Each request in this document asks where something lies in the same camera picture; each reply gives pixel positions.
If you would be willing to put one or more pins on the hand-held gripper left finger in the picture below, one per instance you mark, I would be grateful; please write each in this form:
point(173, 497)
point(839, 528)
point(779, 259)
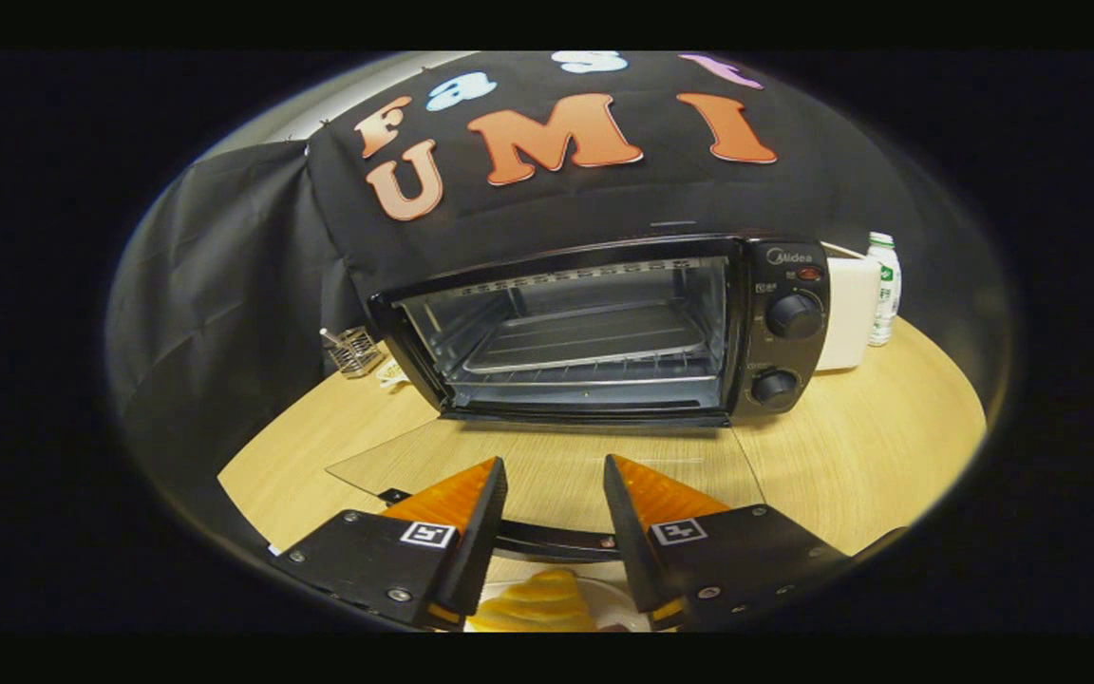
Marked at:
point(480, 541)

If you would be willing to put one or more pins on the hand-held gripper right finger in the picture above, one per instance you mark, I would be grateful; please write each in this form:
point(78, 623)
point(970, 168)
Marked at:
point(628, 541)

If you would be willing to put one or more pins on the yellow croissant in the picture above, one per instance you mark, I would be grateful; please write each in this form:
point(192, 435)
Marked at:
point(537, 603)

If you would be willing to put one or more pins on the black toaster oven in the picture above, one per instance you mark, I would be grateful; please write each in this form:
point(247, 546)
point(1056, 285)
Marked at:
point(789, 275)

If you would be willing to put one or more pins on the white bread toaster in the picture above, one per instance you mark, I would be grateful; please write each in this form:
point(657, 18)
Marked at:
point(846, 313)

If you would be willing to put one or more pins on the white plate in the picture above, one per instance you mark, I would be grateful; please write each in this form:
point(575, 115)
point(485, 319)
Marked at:
point(618, 603)

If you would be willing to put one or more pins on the small white object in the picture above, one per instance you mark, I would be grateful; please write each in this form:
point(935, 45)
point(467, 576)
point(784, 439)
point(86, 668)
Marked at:
point(391, 372)

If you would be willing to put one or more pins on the metal baking tray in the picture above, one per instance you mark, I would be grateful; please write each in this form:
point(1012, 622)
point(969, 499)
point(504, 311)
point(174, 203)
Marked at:
point(585, 337)

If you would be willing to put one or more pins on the white bottle green label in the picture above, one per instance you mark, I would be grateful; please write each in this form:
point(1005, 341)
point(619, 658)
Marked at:
point(885, 294)

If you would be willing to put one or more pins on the black backdrop cloth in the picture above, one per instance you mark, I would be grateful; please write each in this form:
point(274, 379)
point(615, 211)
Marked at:
point(224, 285)

